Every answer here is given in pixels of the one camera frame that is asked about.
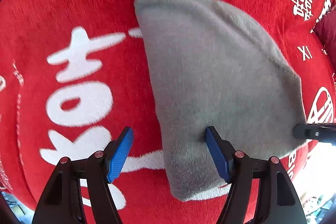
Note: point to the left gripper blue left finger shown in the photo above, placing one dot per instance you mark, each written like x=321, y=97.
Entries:
x=61, y=200

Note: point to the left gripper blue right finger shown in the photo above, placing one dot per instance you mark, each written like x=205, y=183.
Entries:
x=277, y=200

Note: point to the dark red pillow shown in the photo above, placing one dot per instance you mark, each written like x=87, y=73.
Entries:
x=325, y=30

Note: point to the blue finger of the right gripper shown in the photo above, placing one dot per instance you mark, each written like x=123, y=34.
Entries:
x=325, y=133

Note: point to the grey knit sweater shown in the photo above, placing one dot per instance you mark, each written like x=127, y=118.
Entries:
x=211, y=64

